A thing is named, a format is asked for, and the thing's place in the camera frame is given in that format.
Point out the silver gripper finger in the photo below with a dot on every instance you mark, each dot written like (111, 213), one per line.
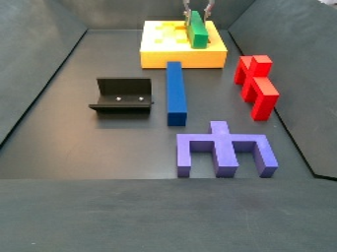
(207, 9)
(187, 12)

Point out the red branched block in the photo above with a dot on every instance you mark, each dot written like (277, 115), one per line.
(258, 90)

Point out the green long block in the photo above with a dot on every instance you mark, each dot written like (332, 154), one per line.
(197, 31)

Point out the black angle bracket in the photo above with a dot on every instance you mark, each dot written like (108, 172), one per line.
(123, 94)

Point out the yellow slotted board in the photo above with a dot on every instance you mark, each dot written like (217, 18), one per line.
(165, 44)

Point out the purple forked block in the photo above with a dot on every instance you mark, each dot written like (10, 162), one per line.
(223, 145)

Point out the blue long block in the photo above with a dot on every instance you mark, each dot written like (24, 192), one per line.
(177, 102)

